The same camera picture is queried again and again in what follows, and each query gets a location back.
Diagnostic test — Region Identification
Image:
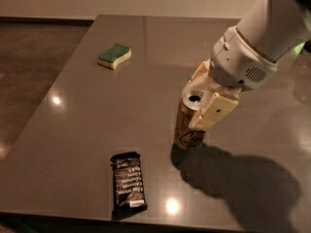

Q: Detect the black rxbar chocolate bar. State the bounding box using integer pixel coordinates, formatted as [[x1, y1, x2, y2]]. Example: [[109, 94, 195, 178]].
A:
[[110, 151, 148, 216]]

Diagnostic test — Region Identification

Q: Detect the orange La Croix can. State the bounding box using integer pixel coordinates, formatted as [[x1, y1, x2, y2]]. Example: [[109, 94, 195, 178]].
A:
[[174, 91, 205, 150]]

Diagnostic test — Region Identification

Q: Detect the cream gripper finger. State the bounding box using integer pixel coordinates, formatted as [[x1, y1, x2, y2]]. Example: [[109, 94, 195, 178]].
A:
[[182, 60, 213, 95], [189, 92, 239, 131]]

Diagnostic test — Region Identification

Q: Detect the green and yellow sponge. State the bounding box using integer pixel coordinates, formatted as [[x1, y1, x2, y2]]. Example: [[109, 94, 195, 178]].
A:
[[98, 44, 131, 70]]

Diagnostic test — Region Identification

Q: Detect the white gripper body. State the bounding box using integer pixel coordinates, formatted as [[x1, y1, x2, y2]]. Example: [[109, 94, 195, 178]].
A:
[[209, 26, 278, 91]]

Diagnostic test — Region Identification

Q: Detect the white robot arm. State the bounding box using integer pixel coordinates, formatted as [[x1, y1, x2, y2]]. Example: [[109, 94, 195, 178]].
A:
[[183, 0, 311, 131]]

